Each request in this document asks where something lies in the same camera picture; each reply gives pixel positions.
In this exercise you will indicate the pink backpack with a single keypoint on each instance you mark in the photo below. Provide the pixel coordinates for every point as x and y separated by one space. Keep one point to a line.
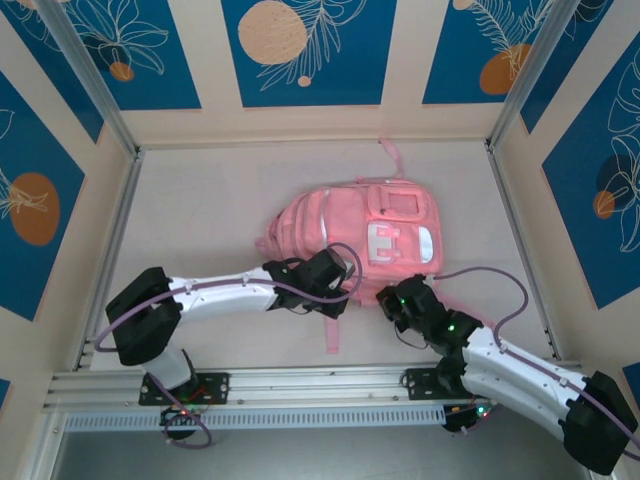
350 220

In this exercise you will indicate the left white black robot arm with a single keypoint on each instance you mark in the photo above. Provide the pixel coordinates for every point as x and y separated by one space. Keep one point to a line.
225 295

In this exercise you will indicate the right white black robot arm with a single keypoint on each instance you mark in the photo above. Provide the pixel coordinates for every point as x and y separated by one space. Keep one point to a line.
520 375

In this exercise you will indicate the right circuit board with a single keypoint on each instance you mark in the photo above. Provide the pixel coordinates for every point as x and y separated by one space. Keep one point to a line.
470 417

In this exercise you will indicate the circuit board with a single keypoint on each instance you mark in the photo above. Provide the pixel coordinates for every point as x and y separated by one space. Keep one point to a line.
470 417
180 415

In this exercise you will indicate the left circuit board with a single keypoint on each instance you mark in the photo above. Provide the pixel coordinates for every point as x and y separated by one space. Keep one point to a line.
180 415

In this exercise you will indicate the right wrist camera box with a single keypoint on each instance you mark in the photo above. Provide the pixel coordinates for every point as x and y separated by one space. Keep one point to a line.
432 279

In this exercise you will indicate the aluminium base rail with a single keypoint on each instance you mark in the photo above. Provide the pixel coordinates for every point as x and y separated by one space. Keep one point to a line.
325 380

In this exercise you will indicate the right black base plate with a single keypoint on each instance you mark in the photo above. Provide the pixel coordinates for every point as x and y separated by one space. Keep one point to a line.
420 384

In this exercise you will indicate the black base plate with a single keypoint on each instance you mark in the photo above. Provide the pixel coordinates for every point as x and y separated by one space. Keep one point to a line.
420 384
215 387

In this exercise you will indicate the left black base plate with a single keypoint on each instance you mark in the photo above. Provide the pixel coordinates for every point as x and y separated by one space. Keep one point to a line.
215 387

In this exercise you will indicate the right aluminium side rail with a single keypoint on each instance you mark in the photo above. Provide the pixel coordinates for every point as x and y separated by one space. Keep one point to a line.
506 190

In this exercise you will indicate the aluminium side rail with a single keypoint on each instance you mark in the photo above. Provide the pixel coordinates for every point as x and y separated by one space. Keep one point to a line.
122 210
506 190

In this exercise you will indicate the left aluminium side rail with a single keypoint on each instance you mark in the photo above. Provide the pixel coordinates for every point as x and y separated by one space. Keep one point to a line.
122 210

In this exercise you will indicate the right aluminium corner post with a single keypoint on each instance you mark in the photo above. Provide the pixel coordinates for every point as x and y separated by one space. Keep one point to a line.
529 65

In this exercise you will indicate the aluminium corner post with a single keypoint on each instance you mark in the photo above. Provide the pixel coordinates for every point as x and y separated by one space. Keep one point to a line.
529 65
83 65

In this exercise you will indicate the left aluminium corner post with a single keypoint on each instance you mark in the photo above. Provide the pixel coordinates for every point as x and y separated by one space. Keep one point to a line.
83 65

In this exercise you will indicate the left aluminium frame leg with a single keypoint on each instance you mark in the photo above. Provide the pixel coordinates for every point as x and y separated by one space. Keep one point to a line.
42 450

